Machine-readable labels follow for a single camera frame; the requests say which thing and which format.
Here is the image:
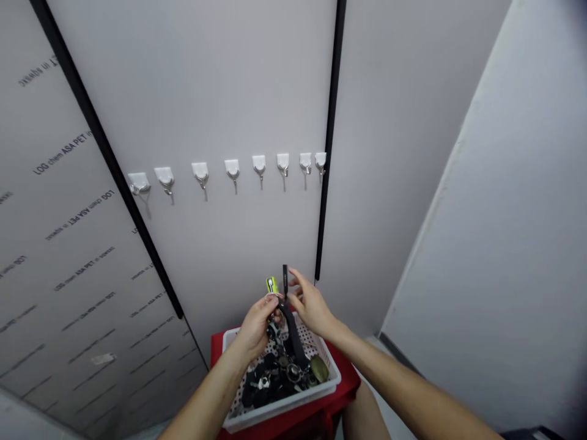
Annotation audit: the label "white perforated plastic basket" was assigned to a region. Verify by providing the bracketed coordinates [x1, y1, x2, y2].
[221, 315, 343, 435]

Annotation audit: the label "black strap keychain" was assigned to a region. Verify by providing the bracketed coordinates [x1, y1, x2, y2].
[279, 263, 309, 373]

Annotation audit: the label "person's left fingers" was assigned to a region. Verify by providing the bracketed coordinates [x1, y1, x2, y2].
[264, 312, 282, 341]

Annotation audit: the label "long black panel trim strip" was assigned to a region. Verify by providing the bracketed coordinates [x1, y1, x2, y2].
[29, 0, 185, 320]

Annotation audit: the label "red stool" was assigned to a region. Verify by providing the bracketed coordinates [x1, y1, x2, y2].
[210, 327, 364, 440]

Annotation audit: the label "person's left thumb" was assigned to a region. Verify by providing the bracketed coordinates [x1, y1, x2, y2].
[256, 296, 281, 317]

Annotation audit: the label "person's legs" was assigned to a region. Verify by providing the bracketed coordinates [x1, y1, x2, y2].
[344, 381, 393, 440]

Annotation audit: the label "person's left hand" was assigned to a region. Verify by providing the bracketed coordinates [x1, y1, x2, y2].
[231, 295, 282, 364]

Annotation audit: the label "person's right index finger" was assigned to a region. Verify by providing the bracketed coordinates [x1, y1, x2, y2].
[288, 268, 318, 290]

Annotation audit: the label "dark grey flat object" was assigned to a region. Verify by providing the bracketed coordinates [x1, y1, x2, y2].
[498, 425, 572, 440]

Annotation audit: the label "pile of black keys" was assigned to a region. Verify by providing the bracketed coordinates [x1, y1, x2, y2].
[240, 337, 317, 409]

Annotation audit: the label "short black panel trim strip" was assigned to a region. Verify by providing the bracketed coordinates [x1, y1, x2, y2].
[313, 0, 348, 282]

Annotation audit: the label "person's right hand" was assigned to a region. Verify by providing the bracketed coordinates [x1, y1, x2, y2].
[287, 268, 341, 341]

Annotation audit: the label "row of white wall hooks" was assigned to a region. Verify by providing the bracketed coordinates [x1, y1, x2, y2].
[127, 152, 328, 206]

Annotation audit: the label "olive oval key fob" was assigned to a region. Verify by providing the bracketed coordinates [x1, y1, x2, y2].
[309, 353, 329, 384]

